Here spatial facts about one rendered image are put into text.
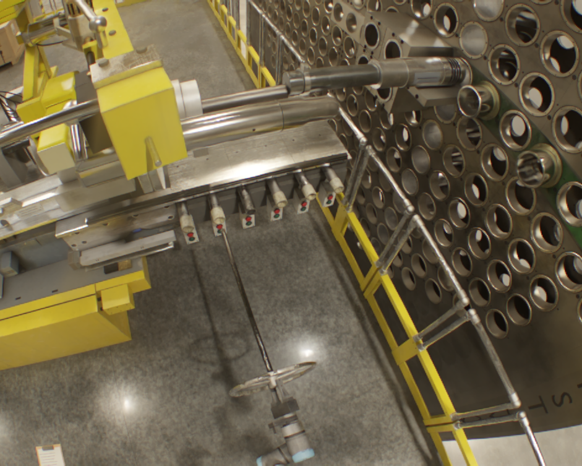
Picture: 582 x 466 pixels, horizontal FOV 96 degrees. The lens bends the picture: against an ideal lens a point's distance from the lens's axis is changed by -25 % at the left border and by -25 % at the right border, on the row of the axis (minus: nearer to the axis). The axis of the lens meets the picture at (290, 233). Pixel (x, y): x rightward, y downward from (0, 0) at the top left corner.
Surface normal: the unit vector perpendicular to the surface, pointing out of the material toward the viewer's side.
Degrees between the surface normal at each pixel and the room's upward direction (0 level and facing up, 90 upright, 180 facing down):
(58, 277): 0
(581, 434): 0
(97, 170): 90
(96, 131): 90
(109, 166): 90
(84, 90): 0
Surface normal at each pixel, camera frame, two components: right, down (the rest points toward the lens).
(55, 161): 0.35, 0.80
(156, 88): 0.07, -0.54
